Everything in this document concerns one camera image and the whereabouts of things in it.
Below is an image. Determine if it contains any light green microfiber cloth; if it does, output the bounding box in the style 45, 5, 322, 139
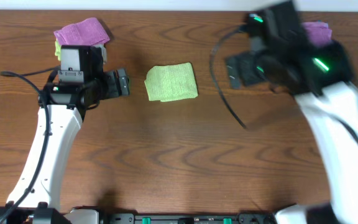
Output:
144, 62, 198, 102

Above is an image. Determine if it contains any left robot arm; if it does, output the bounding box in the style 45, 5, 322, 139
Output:
0, 45, 130, 223

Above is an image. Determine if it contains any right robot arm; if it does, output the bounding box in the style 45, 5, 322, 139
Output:
226, 1, 358, 223

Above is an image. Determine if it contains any folded purple cloth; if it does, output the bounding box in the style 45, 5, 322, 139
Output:
53, 17, 110, 45

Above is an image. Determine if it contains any folded green cloth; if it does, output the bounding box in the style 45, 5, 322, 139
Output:
55, 40, 62, 61

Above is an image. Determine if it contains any crumpled purple cloth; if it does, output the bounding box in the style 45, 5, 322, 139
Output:
302, 21, 333, 47

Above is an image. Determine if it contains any right black cable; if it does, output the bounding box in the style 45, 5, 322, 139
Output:
209, 26, 248, 129

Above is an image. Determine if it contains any black cable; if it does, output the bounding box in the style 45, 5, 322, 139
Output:
0, 65, 62, 224
209, 26, 248, 129

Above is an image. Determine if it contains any left black cable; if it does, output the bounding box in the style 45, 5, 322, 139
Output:
0, 65, 62, 224

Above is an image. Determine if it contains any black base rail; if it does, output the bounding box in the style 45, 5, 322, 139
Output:
73, 205, 279, 224

